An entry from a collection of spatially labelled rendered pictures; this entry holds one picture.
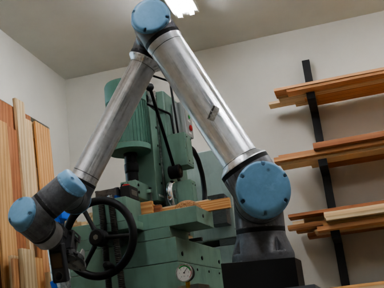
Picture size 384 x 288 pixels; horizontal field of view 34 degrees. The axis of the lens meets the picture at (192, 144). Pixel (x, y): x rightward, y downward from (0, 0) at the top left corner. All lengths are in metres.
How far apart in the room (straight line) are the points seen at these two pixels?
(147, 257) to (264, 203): 0.76
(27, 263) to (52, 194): 2.13
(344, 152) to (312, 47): 1.09
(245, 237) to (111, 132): 0.52
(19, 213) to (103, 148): 0.33
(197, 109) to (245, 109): 3.25
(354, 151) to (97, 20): 2.06
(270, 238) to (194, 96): 0.47
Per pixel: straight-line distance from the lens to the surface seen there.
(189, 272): 2.19
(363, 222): 4.23
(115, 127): 1.93
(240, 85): 5.08
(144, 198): 2.56
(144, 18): 1.86
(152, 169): 2.63
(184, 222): 2.28
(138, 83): 1.96
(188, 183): 2.63
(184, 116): 2.85
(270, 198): 1.67
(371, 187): 4.78
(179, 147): 2.70
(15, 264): 3.83
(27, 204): 1.78
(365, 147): 4.37
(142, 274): 2.32
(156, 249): 2.30
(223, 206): 2.40
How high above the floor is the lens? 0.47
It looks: 17 degrees up
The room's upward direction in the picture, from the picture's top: 7 degrees counter-clockwise
